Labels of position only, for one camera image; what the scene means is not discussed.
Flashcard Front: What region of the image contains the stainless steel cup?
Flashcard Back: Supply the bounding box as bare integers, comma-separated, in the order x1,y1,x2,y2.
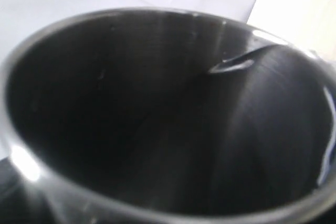
1,8,335,223

